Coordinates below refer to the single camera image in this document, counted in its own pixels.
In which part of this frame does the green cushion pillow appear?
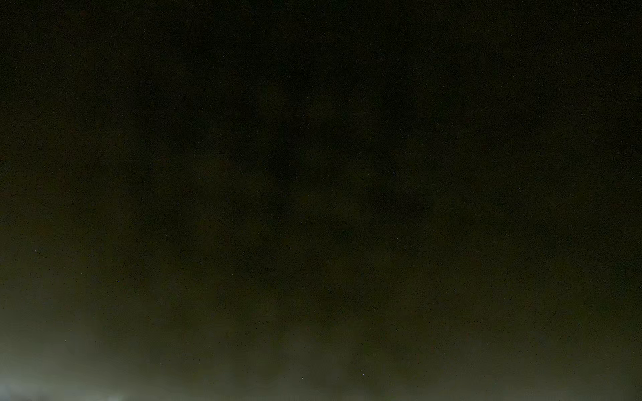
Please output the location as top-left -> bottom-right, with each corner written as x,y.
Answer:
1,1 -> 641,400

